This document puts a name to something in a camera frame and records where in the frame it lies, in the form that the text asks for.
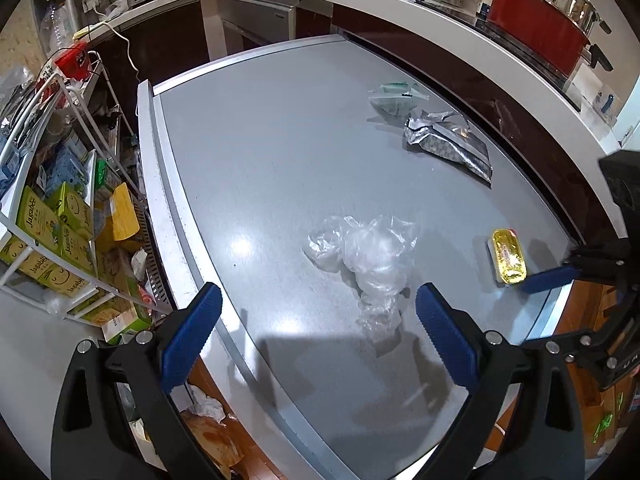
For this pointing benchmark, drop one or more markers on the clear plastic bag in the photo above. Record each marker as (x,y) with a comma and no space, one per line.
(378,254)

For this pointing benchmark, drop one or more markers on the large silver foil wrapper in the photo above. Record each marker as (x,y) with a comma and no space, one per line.
(448,135)

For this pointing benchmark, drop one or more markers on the white rolling wire cart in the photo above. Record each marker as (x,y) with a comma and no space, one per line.
(55,129)

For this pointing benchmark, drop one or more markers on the red instant noodle cup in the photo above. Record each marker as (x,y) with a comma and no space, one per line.
(74,62)

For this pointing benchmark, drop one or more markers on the yellow green tea boxes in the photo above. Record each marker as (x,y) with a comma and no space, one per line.
(62,228)

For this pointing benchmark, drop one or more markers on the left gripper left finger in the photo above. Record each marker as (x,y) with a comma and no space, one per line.
(91,437)

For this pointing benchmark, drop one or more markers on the red cooking pot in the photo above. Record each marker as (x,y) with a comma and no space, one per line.
(542,28)

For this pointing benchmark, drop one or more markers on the gold foil packet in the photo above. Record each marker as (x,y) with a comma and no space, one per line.
(507,256)

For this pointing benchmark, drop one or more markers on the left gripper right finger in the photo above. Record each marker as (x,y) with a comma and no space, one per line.
(544,437)

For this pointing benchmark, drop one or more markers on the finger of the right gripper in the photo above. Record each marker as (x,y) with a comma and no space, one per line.
(550,279)

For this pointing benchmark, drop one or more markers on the green white plastic wrapper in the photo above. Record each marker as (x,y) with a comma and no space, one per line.
(397,99)

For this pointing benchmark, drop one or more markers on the large clear water bottle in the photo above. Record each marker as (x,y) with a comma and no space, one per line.
(58,26)

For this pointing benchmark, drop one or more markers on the white mug blue print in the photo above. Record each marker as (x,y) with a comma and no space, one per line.
(603,104)

